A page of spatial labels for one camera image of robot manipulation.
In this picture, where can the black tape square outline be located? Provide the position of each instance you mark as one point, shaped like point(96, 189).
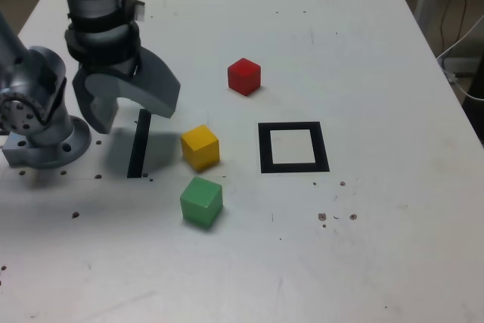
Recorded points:
point(264, 149)

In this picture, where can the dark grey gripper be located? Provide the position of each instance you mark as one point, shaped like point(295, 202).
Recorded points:
point(113, 69)

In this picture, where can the green cube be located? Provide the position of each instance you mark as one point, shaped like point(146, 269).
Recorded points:
point(200, 204)

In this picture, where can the yellow cube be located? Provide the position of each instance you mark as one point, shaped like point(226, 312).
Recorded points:
point(200, 149)

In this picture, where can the black tape strip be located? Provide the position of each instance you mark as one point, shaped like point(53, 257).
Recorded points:
point(138, 145)

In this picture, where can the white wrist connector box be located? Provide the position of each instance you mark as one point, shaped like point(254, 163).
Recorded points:
point(140, 9)

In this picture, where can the red cube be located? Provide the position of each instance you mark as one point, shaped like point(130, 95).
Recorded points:
point(244, 77)

